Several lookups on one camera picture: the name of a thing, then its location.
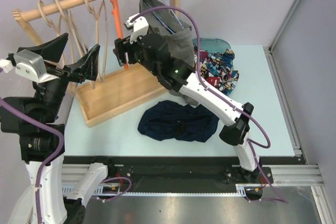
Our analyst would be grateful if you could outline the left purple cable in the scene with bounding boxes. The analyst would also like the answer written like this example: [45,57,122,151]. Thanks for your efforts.
[0,69,66,224]

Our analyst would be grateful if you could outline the aluminium frame extrusion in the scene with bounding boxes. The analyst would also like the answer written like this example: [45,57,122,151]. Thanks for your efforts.
[264,47,324,187]

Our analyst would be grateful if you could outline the wooden hanger far left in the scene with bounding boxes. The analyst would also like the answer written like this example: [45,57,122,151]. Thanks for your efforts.
[38,0,77,97]

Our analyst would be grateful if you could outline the white slotted cable duct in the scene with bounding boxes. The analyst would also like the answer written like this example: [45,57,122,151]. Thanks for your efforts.
[62,185,120,197]

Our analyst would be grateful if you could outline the orange plastic hanger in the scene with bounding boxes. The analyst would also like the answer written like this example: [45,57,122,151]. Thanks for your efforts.
[106,0,129,71]

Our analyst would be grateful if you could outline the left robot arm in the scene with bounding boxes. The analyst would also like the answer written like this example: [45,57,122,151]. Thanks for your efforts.
[1,33,116,223]

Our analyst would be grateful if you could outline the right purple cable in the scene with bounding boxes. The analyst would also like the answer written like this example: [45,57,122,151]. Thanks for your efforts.
[131,5,289,204]

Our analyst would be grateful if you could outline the wooden clothes rack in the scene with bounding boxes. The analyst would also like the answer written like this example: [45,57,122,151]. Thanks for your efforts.
[12,0,179,127]

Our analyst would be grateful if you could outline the blue wire hanger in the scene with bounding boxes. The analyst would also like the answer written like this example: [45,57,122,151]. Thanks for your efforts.
[144,0,186,34]

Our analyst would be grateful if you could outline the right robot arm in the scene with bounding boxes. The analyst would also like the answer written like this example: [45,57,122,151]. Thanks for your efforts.
[113,34,261,183]

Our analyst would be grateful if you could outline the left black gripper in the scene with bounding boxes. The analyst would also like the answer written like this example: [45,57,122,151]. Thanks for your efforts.
[20,31,100,121]

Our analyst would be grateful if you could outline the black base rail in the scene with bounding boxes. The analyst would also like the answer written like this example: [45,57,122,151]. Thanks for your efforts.
[62,155,274,196]

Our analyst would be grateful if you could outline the purple cable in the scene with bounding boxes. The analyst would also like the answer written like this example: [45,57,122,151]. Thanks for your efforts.
[0,69,66,224]
[131,5,289,204]

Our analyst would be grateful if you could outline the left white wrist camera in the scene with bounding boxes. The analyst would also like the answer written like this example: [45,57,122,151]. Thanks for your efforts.
[1,49,58,83]

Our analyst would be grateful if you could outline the wooden hanger middle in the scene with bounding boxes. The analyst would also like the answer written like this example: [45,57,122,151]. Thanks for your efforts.
[54,0,96,89]

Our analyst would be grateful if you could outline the wooden hanger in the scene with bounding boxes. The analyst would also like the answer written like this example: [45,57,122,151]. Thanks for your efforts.
[54,0,96,89]
[38,0,77,97]
[83,0,109,82]

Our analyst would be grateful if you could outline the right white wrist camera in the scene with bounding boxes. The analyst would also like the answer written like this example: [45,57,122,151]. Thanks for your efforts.
[124,13,149,44]

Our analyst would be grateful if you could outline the grey shorts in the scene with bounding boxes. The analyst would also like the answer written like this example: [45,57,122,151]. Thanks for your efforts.
[139,0,198,106]

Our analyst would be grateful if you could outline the navy blue shorts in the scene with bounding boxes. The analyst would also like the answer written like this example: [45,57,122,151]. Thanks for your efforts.
[138,100,219,143]

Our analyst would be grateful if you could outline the wooden hanger right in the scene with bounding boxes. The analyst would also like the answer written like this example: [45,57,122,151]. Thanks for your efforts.
[83,0,109,82]

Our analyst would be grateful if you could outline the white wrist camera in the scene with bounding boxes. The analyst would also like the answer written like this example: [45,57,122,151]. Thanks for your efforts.
[1,49,58,83]
[124,13,149,44]

